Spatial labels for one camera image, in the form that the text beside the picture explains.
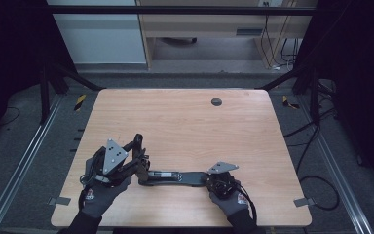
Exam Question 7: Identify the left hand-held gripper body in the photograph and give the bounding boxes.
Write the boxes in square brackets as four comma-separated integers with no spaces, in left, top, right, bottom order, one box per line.
[84,138,134,189]

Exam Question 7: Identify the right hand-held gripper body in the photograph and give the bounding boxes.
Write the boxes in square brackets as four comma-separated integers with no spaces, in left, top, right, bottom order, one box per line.
[205,161,242,200]

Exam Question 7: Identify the black stapler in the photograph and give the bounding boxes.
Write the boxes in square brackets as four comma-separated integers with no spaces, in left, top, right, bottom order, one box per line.
[131,133,216,188]

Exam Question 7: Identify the person's right hand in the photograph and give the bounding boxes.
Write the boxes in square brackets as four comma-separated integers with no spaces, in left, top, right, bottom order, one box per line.
[208,189,250,218]

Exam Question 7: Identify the grey tape tab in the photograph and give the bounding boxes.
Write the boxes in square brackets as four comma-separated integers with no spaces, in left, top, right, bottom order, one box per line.
[292,197,316,208]
[48,196,72,207]

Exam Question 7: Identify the orange-tipped tool on floor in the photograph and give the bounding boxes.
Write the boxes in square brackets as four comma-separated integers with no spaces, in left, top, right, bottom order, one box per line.
[281,95,300,110]

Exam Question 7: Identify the white cabinet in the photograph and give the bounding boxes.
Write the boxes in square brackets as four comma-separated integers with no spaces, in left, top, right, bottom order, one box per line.
[47,0,148,65]

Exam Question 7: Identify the dark low object under desk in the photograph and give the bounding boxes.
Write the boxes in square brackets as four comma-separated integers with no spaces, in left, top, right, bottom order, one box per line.
[160,36,199,46]

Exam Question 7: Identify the light wooden desk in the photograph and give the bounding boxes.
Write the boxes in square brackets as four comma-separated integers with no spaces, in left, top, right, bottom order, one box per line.
[135,0,318,71]

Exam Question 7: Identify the dark curtain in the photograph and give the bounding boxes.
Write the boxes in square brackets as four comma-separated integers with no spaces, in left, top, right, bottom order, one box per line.
[292,0,374,198]
[0,0,78,151]

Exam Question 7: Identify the left hand-held gripper cable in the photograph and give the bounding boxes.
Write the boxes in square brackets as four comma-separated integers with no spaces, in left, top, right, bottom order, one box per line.
[78,146,107,210]

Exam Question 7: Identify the hand-held gripper cable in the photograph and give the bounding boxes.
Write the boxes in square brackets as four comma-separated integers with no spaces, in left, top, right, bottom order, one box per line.
[233,179,258,226]
[78,146,107,210]

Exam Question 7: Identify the right hand-held gripper cable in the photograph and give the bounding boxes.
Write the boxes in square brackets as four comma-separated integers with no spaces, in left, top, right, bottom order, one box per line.
[233,179,258,226]

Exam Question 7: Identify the yellow-handled tool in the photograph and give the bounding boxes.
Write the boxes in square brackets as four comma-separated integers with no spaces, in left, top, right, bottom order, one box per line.
[73,94,88,112]

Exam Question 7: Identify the aluminium floor rail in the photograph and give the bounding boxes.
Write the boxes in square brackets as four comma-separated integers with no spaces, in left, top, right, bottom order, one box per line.
[296,96,374,234]
[0,94,64,234]

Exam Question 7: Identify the black frame post with brace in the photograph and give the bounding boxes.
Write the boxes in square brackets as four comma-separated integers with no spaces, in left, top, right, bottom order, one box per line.
[259,63,322,125]
[38,62,107,125]

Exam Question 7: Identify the black floor cables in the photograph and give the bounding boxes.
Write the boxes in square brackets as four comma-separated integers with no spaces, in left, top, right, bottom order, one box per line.
[283,106,338,164]

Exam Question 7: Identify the looped black floor cable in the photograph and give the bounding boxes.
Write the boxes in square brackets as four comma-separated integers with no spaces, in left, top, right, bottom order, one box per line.
[300,175,341,212]

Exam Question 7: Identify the black horizontal frame bar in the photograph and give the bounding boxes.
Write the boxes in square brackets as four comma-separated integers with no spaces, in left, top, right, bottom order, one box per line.
[47,4,316,17]

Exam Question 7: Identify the hanging desk cables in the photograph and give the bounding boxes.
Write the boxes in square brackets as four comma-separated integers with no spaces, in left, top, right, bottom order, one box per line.
[259,1,302,71]

